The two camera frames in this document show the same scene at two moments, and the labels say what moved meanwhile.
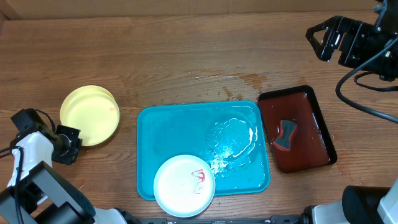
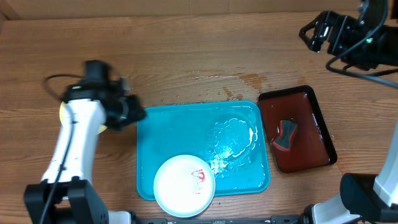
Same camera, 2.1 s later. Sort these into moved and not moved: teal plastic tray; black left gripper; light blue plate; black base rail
Moved: black left gripper
Not moved: teal plastic tray; light blue plate; black base rail
